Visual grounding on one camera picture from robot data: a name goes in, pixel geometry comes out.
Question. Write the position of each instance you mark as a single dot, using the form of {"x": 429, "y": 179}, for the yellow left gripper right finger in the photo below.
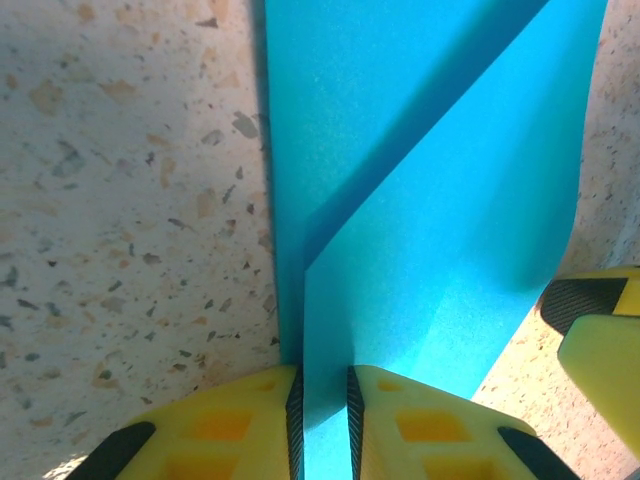
{"x": 435, "y": 440}

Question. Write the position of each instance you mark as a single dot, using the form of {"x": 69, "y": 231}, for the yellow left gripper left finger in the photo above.
{"x": 215, "y": 435}

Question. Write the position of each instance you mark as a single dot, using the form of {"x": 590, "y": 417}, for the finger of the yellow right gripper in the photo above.
{"x": 605, "y": 370}
{"x": 585, "y": 302}

